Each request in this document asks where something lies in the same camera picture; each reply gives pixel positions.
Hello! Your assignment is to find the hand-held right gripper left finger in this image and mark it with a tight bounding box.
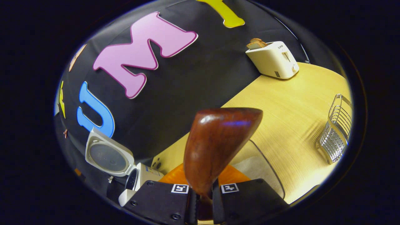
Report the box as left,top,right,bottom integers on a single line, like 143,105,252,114
123,162,198,225

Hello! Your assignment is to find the metal wire chopstick holder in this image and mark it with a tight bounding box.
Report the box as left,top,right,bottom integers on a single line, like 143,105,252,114
316,93,353,164

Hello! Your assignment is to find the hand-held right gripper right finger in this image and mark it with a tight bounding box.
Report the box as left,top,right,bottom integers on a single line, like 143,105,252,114
212,164,290,225

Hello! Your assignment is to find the brown wooden spoon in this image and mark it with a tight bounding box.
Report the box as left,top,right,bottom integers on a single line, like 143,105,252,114
183,107,263,221

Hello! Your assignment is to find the clear plastic rice container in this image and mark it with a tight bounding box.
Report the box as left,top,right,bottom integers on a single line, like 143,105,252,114
231,139,286,200

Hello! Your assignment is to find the white toaster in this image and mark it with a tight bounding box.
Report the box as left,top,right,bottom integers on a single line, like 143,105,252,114
245,41,300,80

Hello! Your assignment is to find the white rice cooker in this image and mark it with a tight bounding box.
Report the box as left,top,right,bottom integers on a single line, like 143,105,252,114
85,127,165,207

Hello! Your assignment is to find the toaster power cable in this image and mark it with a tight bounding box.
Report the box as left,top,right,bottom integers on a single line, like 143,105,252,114
274,17,311,64

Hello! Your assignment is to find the black backdrop cloth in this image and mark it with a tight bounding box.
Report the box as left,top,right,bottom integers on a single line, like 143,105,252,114
55,0,313,203

